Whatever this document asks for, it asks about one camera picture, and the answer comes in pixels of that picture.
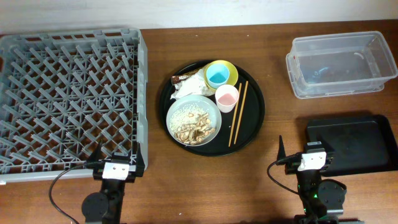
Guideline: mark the wooden chopstick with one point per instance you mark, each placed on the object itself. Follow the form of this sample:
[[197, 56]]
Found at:
[[241, 111], [234, 116]]

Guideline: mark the grey plastic dishwasher rack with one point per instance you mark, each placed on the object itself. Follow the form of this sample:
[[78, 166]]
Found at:
[[65, 95]]

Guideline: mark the black rectangular bin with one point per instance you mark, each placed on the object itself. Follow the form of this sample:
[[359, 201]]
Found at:
[[362, 144]]

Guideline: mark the right wooden chopstick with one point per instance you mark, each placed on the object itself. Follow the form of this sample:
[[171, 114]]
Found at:
[[241, 111]]

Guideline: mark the grey plate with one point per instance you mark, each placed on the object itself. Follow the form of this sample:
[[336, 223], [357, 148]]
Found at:
[[203, 102]]

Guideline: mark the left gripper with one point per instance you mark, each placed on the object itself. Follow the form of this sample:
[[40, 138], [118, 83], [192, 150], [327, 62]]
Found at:
[[139, 169]]

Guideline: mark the yellow bowl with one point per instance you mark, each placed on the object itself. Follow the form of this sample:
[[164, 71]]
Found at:
[[233, 72]]

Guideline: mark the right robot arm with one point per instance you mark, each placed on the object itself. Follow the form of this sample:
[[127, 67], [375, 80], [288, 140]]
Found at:
[[322, 199]]

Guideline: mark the food scraps on plate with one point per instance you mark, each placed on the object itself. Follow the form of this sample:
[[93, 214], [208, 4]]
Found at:
[[191, 125]]

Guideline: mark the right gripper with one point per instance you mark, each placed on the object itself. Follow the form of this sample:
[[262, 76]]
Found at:
[[291, 166]]

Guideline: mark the crumpled white napkin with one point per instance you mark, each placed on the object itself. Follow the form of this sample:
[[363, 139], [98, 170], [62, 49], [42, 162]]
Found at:
[[191, 86]]

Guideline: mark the left wooden chopstick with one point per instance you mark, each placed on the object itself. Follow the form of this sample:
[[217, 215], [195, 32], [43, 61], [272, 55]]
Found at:
[[234, 116]]

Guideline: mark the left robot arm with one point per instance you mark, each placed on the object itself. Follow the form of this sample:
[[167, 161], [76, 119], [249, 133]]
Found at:
[[105, 206]]

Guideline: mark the clear plastic bin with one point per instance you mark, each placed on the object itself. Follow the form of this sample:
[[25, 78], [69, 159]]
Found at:
[[339, 64]]

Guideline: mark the round black tray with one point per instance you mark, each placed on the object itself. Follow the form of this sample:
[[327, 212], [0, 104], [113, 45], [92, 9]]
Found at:
[[251, 120]]

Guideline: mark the pink cup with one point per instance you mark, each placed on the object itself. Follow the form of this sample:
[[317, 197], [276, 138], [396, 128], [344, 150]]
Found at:
[[226, 98]]

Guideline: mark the light blue cup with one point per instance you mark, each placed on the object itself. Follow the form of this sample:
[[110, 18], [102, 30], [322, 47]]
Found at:
[[217, 75]]

